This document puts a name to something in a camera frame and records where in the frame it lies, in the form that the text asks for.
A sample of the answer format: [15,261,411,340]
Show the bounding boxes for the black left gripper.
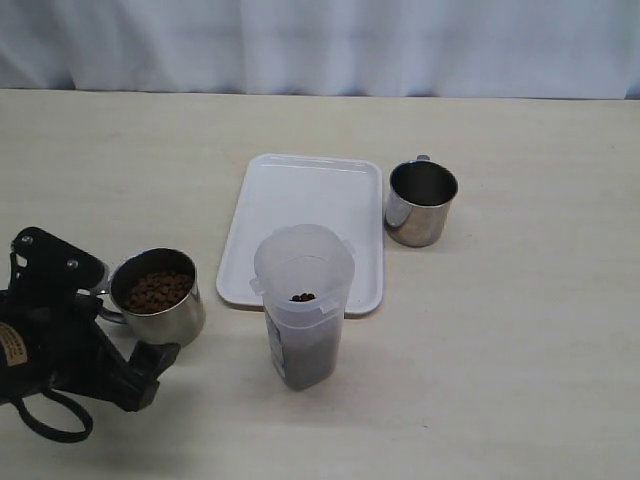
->
[9,289,180,412]

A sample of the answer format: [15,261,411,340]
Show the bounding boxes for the steel mug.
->
[384,154,459,248]
[102,248,206,346]

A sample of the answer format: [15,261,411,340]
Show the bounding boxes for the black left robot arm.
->
[1,290,181,412]

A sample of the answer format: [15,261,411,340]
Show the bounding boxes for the clear plastic tall container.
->
[250,224,355,390]

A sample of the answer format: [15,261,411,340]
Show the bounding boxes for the white plastic tray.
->
[216,153,384,316]

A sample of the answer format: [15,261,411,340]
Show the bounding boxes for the white backdrop curtain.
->
[1,1,639,99]

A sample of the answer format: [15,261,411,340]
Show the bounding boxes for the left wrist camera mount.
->
[11,226,109,295]

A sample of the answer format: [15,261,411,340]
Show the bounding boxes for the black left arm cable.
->
[9,387,95,444]

